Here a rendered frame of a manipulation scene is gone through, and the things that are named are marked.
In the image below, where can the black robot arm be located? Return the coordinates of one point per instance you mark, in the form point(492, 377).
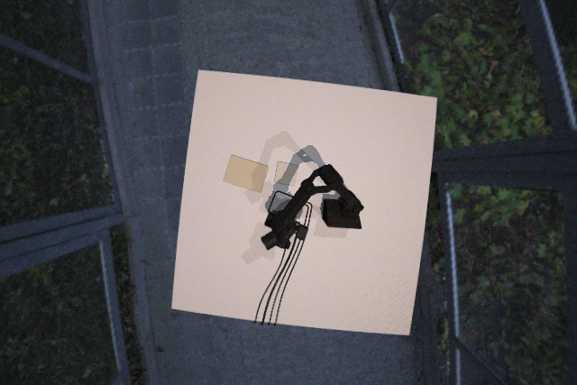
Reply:
point(283, 223)

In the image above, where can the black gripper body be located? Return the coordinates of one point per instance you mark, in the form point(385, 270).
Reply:
point(302, 232)

